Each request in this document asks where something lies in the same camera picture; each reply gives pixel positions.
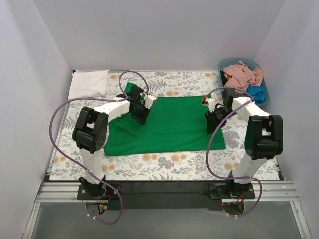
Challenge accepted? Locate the green t shirt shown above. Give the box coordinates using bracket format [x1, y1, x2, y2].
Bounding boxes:
[103, 96, 226, 156]

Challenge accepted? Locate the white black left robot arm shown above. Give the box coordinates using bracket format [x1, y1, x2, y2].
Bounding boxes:
[72, 83, 157, 199]

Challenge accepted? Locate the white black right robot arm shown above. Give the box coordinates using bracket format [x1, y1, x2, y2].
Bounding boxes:
[202, 87, 283, 199]

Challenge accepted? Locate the pink crumpled t shirt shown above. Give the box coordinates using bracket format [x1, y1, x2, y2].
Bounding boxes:
[223, 61, 263, 91]

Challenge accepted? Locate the blue crumpled t shirt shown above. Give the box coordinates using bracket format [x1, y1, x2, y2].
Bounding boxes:
[247, 85, 266, 105]

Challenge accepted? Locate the blue plastic basket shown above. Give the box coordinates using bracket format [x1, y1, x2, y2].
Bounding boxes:
[218, 58, 269, 106]

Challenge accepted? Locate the floral patterned table cloth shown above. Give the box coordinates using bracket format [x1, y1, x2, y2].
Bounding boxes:
[49, 71, 281, 182]

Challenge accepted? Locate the folded white t shirt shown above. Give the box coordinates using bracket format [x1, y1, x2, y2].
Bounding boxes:
[68, 70, 109, 100]

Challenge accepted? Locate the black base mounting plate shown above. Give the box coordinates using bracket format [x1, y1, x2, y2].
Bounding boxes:
[77, 178, 255, 211]

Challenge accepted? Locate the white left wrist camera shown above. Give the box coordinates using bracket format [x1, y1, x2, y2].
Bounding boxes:
[143, 95, 157, 109]

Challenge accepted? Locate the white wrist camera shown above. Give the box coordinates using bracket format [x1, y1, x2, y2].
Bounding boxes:
[143, 95, 157, 109]
[202, 96, 216, 112]

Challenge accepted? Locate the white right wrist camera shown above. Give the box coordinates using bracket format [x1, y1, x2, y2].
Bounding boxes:
[202, 96, 216, 112]

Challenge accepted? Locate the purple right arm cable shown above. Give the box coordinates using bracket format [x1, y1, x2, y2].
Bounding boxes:
[204, 87, 263, 218]

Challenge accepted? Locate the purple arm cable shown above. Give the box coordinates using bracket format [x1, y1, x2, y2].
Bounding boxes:
[49, 71, 150, 225]
[204, 87, 263, 218]

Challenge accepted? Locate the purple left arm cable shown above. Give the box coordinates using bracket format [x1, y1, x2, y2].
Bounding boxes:
[49, 71, 150, 225]

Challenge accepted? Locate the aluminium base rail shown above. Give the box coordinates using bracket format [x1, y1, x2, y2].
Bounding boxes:
[36, 181, 299, 202]

